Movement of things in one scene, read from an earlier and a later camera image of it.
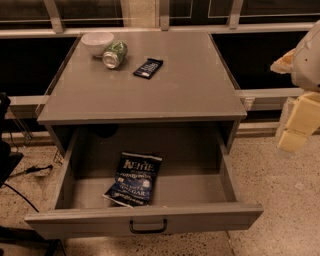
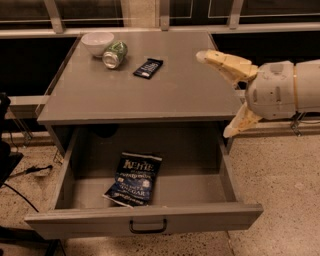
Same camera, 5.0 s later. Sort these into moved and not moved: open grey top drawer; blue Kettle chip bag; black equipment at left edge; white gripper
Moved: white gripper
Not moved: black equipment at left edge; open grey top drawer; blue Kettle chip bag
